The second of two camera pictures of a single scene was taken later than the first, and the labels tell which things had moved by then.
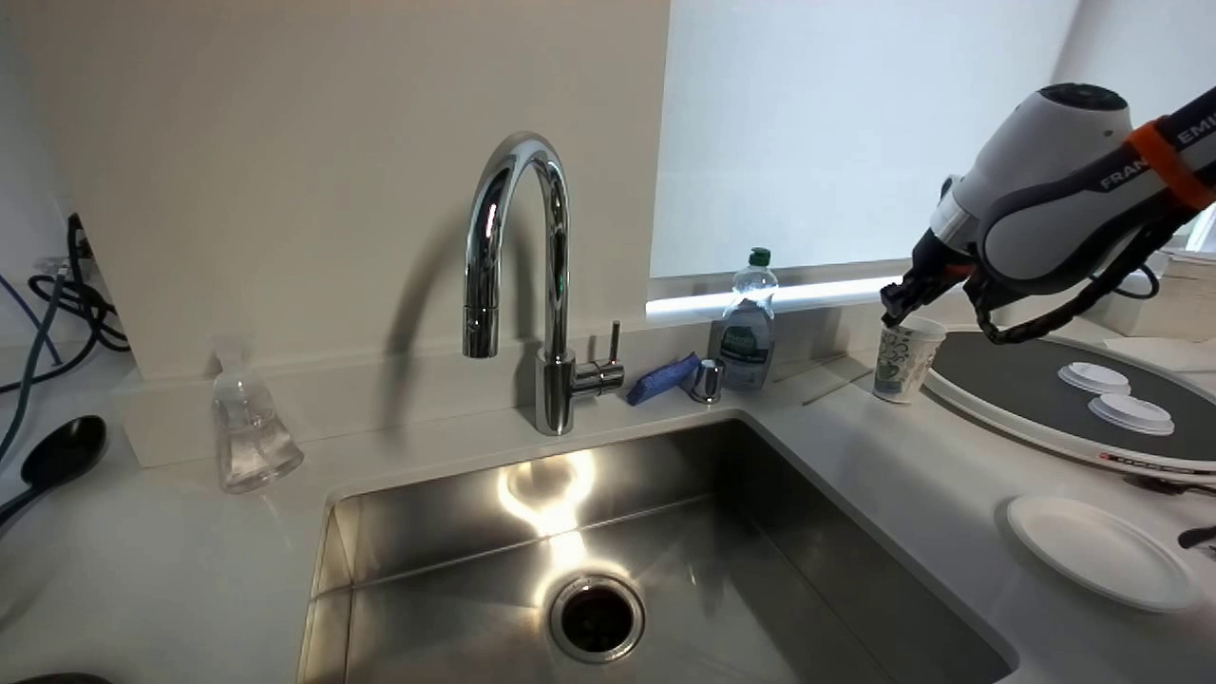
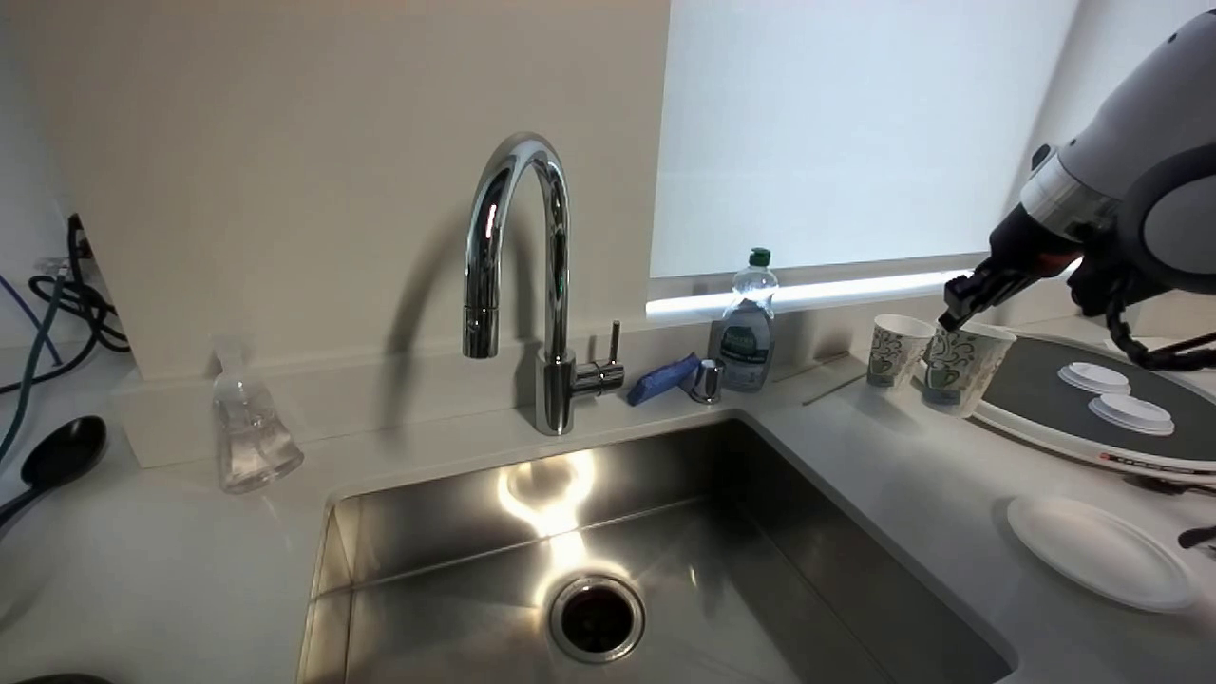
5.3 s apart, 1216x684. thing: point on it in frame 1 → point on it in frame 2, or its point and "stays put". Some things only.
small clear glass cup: [903, 358] → [956, 361]
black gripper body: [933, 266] → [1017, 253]
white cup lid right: [1133, 417] stays put
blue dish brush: [694, 374] stays put
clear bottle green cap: [745, 327] stays put
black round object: [58, 462] stays put
